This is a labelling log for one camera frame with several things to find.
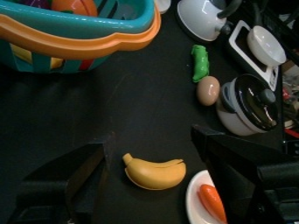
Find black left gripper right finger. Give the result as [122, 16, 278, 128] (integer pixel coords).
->
[191, 124, 299, 224]

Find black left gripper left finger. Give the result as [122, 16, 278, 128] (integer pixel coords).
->
[7, 142, 107, 224]

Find green toy beans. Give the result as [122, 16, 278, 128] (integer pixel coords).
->
[191, 44, 211, 83]

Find orange toy carrot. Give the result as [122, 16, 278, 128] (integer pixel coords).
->
[198, 183, 230, 224]

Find white plate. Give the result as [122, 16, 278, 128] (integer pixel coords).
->
[184, 169, 231, 224]

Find yellow toy banana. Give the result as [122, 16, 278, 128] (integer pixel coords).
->
[122, 152, 187, 191]

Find black toy pot lid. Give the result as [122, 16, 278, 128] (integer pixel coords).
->
[232, 73, 282, 132]

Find beige toy egg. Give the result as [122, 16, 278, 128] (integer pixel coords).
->
[195, 75, 222, 107]

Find teal basket with orange rim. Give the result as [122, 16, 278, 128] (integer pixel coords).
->
[0, 0, 163, 74]

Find orange toy fruit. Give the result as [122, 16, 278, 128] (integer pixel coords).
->
[51, 0, 99, 17]

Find white plastic toy piece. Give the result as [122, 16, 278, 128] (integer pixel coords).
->
[154, 0, 174, 15]

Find purple toy vegetable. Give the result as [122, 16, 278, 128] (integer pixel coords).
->
[19, 0, 52, 10]

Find white toy pot grey handles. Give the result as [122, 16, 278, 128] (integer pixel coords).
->
[215, 80, 274, 137]

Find white toy kettle grey handle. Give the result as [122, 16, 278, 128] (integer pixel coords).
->
[176, 0, 244, 42]

